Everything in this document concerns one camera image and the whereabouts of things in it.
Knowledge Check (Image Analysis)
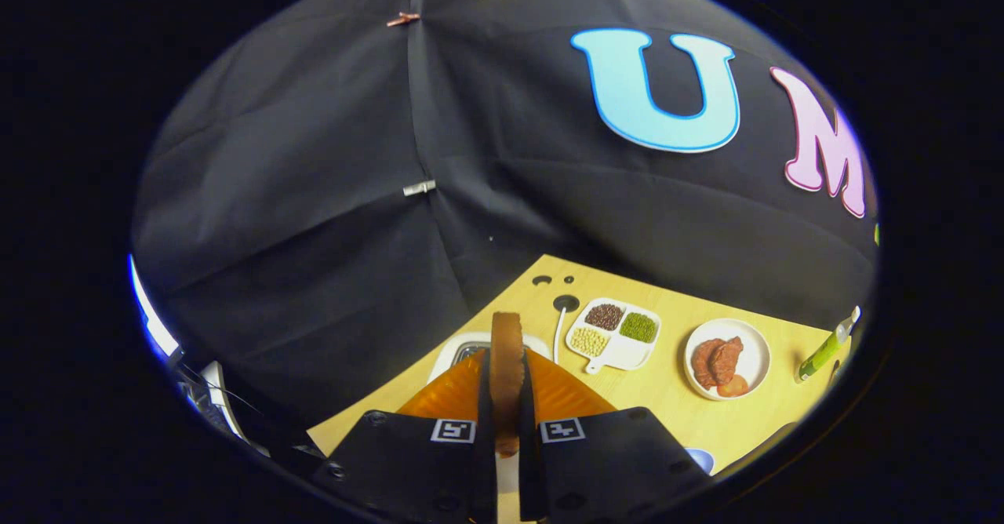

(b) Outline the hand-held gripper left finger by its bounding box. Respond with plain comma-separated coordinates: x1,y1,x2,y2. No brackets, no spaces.
312,349,498,524

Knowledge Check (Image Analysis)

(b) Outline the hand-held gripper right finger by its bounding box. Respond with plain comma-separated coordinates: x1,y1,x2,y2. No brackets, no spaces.
518,349,711,524

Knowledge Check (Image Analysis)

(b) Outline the toasted bread slice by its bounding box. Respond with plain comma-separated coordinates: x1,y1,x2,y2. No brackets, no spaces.
490,312,525,458

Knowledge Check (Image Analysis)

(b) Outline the white divided bean tray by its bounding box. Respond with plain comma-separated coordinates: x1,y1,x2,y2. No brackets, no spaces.
566,297,662,374

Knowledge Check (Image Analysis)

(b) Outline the white toaster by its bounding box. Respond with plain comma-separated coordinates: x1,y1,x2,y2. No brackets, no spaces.
427,332,552,384

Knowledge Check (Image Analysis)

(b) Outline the brown meat patty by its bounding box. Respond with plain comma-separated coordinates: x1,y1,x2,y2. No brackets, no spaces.
710,337,744,386
690,339,726,390

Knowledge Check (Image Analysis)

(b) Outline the white round plate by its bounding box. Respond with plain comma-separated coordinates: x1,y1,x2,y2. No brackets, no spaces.
684,318,772,401

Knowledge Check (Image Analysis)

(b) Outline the green label drink bottle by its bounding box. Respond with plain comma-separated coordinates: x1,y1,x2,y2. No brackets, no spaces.
797,306,862,384

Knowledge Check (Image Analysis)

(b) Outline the black backdrop cloth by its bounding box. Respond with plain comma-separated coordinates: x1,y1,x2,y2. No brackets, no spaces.
132,0,879,431

